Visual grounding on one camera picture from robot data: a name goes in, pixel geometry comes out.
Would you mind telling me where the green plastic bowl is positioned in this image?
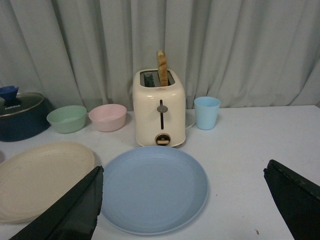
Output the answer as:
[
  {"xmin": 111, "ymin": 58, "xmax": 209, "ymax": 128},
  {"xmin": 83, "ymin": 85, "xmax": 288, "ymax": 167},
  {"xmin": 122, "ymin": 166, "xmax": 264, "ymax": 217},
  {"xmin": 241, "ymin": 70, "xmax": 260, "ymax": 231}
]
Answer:
[{"xmin": 46, "ymin": 105, "xmax": 87, "ymax": 134}]

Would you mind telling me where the grey curtain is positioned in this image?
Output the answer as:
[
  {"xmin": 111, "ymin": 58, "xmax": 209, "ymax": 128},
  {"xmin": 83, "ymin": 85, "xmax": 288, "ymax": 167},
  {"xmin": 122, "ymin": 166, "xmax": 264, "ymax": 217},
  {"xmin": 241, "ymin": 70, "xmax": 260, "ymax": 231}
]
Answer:
[{"xmin": 0, "ymin": 0, "xmax": 320, "ymax": 113}]

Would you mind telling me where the light blue cup by toaster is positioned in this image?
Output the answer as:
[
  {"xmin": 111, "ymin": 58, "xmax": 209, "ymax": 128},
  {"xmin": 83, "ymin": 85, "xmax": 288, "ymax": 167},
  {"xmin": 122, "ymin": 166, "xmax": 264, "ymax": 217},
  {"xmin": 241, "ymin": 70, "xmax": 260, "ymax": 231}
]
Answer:
[{"xmin": 194, "ymin": 96, "xmax": 221, "ymax": 130}]

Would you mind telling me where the cream two-slot toaster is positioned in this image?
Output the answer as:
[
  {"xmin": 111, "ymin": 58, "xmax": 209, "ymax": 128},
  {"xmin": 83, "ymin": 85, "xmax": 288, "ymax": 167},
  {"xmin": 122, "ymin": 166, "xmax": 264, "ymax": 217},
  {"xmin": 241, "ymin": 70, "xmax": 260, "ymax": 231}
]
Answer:
[{"xmin": 132, "ymin": 69, "xmax": 186, "ymax": 147}]

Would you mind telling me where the toasted bread slice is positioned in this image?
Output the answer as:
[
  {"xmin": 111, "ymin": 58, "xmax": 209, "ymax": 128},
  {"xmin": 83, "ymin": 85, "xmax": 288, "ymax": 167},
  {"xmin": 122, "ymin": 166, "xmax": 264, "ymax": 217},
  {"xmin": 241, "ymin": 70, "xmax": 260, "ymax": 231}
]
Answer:
[{"xmin": 157, "ymin": 50, "xmax": 168, "ymax": 87}]

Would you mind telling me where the blue plastic plate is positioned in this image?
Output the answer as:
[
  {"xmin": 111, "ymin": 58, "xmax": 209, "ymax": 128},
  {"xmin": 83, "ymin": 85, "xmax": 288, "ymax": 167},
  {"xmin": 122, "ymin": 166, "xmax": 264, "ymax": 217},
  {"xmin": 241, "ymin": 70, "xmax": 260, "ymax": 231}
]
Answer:
[{"xmin": 101, "ymin": 146, "xmax": 209, "ymax": 235}]

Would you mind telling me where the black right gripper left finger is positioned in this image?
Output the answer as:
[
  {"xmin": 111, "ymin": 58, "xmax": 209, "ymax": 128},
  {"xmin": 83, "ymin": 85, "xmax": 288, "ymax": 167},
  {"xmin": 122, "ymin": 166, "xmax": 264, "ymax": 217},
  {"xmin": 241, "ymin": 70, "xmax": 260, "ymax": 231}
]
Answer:
[{"xmin": 11, "ymin": 166, "xmax": 104, "ymax": 240}]

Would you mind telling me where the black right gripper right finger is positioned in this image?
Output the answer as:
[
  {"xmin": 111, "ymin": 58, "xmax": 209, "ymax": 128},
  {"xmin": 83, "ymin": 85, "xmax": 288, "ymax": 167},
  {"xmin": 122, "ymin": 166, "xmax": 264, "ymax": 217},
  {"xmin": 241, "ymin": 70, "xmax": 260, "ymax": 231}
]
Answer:
[{"xmin": 263, "ymin": 159, "xmax": 320, "ymax": 240}]

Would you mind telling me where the beige plastic plate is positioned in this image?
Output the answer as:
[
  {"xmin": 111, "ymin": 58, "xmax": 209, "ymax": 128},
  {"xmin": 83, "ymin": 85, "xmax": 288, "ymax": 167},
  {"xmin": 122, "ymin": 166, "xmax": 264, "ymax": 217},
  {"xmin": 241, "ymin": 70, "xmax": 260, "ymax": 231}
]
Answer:
[{"xmin": 0, "ymin": 141, "xmax": 95, "ymax": 224}]

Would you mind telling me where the glass lid with blue knob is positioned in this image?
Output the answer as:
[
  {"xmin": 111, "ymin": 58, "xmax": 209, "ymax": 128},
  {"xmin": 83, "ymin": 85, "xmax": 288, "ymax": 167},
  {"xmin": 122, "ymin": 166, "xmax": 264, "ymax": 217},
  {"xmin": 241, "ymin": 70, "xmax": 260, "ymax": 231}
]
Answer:
[{"xmin": 0, "ymin": 85, "xmax": 45, "ymax": 118}]

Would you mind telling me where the dark blue saucepan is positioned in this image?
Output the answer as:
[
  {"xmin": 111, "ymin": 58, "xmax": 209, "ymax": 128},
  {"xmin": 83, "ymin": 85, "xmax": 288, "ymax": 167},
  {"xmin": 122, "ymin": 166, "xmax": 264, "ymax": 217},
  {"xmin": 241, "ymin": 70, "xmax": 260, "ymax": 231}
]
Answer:
[{"xmin": 0, "ymin": 97, "xmax": 54, "ymax": 142}]

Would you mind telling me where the pink plastic bowl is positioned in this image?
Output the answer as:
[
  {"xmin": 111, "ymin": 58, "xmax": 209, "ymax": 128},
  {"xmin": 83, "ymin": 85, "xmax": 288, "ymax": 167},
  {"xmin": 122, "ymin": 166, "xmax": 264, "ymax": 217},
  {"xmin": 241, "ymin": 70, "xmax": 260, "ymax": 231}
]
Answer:
[{"xmin": 88, "ymin": 104, "xmax": 127, "ymax": 132}]

